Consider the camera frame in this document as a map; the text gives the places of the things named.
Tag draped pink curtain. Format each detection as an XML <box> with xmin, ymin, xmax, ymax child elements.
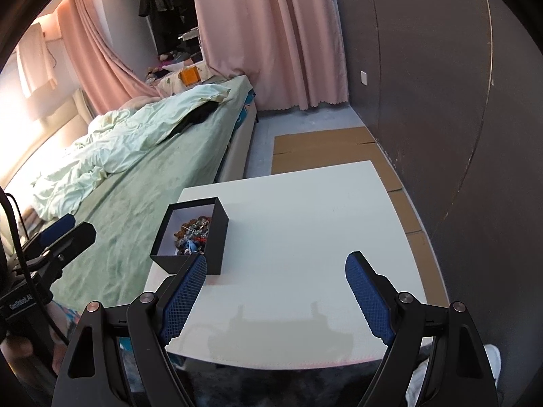
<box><xmin>57</xmin><ymin>0</ymin><xmax>164</xmax><ymax>116</ymax></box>

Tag light green duvet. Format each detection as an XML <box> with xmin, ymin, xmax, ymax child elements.
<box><xmin>32</xmin><ymin>84</ymin><xmax>232</xmax><ymax>218</ymax></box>

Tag black jewelry box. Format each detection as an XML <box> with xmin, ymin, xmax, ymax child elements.
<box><xmin>150</xmin><ymin>197</ymin><xmax>230</xmax><ymax>275</ymax></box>

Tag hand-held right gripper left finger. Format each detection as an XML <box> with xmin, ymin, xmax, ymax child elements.
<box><xmin>51</xmin><ymin>255</ymin><xmax>208</xmax><ymax>407</ymax></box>

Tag open wardrobe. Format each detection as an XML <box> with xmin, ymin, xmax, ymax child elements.
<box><xmin>99</xmin><ymin>0</ymin><xmax>208</xmax><ymax>75</ymax></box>

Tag green bed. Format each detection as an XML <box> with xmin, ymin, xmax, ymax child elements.
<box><xmin>32</xmin><ymin>75</ymin><xmax>259</xmax><ymax>308</ymax></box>

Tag wide pink curtain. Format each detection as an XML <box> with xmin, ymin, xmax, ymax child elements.
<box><xmin>187</xmin><ymin>0</ymin><xmax>351</xmax><ymax>112</ymax></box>

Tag hanging black clothes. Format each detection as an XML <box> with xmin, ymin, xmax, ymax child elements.
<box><xmin>138</xmin><ymin>0</ymin><xmax>198</xmax><ymax>52</ymax></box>

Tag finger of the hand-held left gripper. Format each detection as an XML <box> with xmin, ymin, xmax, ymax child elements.
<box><xmin>40</xmin><ymin>214</ymin><xmax>77</xmax><ymax>243</ymax></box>
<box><xmin>42</xmin><ymin>221</ymin><xmax>97</xmax><ymax>271</ymax></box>

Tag hanging white cloth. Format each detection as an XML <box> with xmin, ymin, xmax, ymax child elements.
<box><xmin>17</xmin><ymin>23</ymin><xmax>58</xmax><ymax>99</ymax></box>

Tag flattened cardboard sheet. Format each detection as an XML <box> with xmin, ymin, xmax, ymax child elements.
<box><xmin>271</xmin><ymin>126</ymin><xmax>450</xmax><ymax>307</ymax></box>

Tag black cable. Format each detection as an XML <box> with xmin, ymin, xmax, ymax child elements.
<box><xmin>0</xmin><ymin>187</ymin><xmax>71</xmax><ymax>348</ymax></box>

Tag blue beaded bracelet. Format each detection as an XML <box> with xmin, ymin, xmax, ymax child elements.
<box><xmin>178</xmin><ymin>237</ymin><xmax>208</xmax><ymax>256</ymax></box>

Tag cream padded headboard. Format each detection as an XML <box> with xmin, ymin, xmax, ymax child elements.
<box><xmin>0</xmin><ymin>87</ymin><xmax>92</xmax><ymax>198</ymax></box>

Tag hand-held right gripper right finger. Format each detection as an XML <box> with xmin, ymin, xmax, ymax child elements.
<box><xmin>344</xmin><ymin>251</ymin><xmax>500</xmax><ymax>407</ymax></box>

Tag person's left hand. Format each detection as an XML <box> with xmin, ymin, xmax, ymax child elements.
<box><xmin>1</xmin><ymin>333</ymin><xmax>35</xmax><ymax>374</ymax></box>

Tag white trousers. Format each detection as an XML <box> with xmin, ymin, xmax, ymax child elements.
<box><xmin>405</xmin><ymin>343</ymin><xmax>502</xmax><ymax>407</ymax></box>

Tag black garment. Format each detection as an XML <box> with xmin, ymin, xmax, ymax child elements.
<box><xmin>170</xmin><ymin>101</ymin><xmax>220</xmax><ymax>135</ymax></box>

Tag colourful printed cloth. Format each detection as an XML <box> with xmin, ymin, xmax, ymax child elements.
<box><xmin>46</xmin><ymin>299</ymin><xmax>84</xmax><ymax>341</ymax></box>

